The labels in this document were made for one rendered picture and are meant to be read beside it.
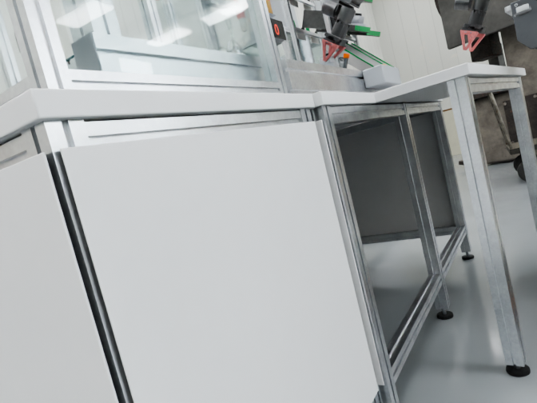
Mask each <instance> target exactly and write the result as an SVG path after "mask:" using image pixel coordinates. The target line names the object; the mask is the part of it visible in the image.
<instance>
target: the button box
mask: <svg viewBox="0 0 537 403"><path fill-rule="evenodd" d="M362 74H363V77H364V84H365V87H366V88H368V89H382V90H384V89H387V88H390V87H393V86H397V85H400V84H401V79H400V72H399V69H398V68H396V67H392V66H386V65H382V64H379V65H378V66H374V67H372V68H369V69H366V70H363V71H362Z"/></svg>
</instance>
